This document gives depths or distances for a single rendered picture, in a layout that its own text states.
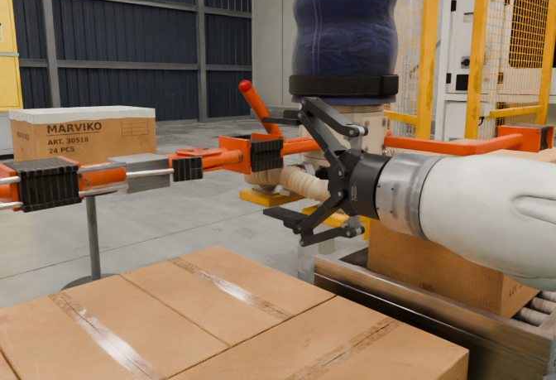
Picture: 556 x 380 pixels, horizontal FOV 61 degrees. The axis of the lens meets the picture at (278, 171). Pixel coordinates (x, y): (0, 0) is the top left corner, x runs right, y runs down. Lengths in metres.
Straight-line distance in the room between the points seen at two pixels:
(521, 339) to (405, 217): 0.81
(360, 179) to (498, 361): 0.86
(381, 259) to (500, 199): 1.05
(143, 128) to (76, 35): 9.45
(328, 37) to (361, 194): 0.44
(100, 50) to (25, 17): 1.69
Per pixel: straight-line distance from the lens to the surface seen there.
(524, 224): 0.44
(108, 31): 12.28
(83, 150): 2.46
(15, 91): 8.11
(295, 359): 1.15
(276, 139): 0.81
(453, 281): 1.37
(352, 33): 0.91
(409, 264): 1.42
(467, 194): 0.45
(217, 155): 0.76
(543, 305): 1.57
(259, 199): 0.97
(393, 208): 0.50
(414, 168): 0.50
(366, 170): 0.53
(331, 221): 0.84
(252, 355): 1.16
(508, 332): 1.27
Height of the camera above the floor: 1.16
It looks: 11 degrees down
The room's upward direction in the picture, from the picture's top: straight up
